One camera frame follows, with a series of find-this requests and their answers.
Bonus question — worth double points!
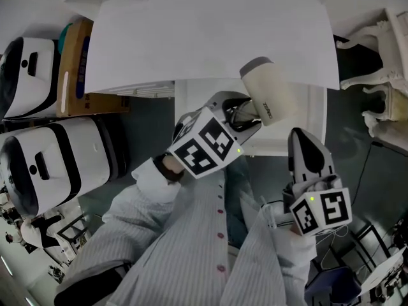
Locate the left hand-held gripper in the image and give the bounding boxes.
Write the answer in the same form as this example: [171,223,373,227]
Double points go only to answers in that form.
[167,91,264,180]

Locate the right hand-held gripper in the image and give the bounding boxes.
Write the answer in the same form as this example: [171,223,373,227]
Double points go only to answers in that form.
[288,127,353,237]

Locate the cream hair dryer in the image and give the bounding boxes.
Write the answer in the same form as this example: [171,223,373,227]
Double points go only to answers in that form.
[229,55,312,131]

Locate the person's right forearm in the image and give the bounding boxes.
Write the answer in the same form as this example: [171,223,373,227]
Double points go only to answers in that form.
[267,224,319,306]

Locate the white chest of drawers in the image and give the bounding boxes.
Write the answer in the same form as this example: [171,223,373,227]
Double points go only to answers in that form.
[62,0,341,100]

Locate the person's jeans leg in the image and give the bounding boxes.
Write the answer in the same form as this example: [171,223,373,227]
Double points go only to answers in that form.
[224,156,256,249]

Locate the ornate white cushioned stool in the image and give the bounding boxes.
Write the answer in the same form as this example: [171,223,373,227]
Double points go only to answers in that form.
[361,83,408,138]

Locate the dark blue chair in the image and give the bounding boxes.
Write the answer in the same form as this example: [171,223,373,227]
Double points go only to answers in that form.
[304,266,363,306]

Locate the striped white shirt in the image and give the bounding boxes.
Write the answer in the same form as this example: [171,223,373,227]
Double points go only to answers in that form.
[54,157,319,306]

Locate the ornate white vanity table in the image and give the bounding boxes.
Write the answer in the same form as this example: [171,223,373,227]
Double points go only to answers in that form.
[334,7,408,91]

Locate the brown cardboard box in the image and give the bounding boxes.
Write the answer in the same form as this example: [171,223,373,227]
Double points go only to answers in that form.
[56,17,131,118]

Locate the large white black robot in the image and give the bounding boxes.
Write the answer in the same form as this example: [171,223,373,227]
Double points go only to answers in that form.
[0,116,131,219]

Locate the teal round object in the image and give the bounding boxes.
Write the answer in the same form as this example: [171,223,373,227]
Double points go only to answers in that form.
[59,23,75,43]

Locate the small white black robot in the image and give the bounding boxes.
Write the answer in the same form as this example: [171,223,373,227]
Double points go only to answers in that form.
[0,36,62,119]

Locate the long black cable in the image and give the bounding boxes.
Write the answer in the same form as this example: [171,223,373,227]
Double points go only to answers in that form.
[349,140,408,201]

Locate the thin white cable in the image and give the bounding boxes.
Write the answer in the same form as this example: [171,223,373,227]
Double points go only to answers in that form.
[316,224,350,268]

